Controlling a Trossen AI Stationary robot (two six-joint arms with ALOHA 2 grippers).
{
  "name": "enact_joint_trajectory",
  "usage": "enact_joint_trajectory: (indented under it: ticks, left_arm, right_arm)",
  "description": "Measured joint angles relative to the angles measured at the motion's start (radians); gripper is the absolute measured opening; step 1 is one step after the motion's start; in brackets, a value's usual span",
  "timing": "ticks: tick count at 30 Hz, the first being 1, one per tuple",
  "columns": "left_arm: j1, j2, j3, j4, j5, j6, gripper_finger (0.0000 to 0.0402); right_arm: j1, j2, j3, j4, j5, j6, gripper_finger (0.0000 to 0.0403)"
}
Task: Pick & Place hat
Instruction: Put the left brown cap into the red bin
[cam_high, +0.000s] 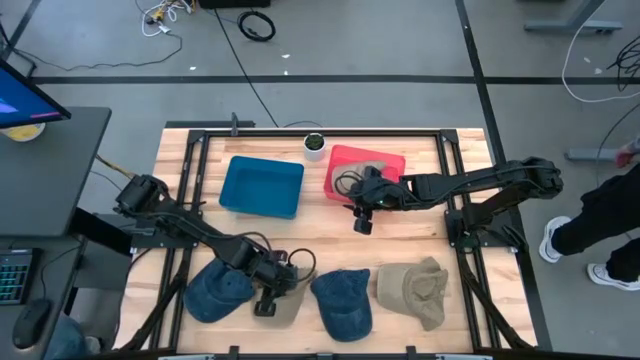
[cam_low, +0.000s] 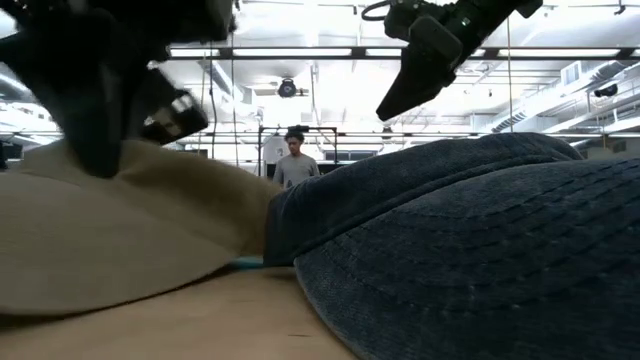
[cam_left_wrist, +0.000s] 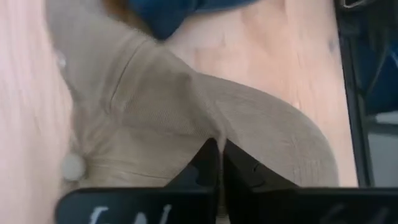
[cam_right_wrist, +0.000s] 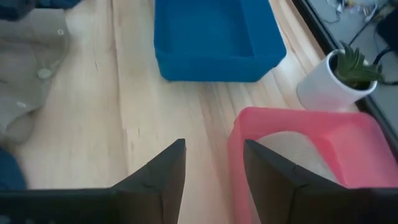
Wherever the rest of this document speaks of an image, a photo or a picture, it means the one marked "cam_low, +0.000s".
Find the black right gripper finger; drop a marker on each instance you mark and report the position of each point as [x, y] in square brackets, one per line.
[420, 80]

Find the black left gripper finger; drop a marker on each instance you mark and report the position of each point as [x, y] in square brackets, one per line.
[172, 115]
[92, 125]

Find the beige cap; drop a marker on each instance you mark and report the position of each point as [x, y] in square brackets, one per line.
[125, 225]

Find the dark blue denim hat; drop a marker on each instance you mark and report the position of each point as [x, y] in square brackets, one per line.
[475, 240]

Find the black rig top beam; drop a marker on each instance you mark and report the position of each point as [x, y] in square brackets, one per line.
[360, 52]

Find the person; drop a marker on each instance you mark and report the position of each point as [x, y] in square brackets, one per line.
[295, 167]

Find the blue plastic tray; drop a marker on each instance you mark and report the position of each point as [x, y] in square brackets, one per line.
[248, 263]

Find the black overhead camera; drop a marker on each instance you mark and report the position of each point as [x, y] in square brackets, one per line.
[287, 88]

